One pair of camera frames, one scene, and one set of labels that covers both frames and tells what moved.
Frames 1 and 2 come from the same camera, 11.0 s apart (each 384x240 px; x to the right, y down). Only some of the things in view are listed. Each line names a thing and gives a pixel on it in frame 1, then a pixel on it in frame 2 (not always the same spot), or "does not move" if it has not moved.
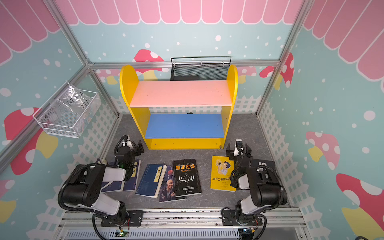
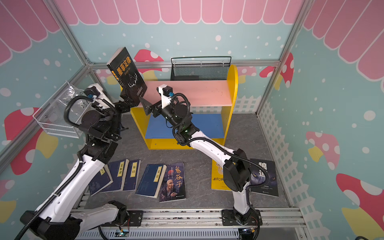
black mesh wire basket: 199,68 does not move
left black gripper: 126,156 to 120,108
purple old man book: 167,190 does not move
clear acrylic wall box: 68,113 does not move
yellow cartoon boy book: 221,170 does not move
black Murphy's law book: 186,178 to 122,66
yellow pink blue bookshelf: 180,131 does not move
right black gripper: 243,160 to 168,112
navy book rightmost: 151,183 does not move
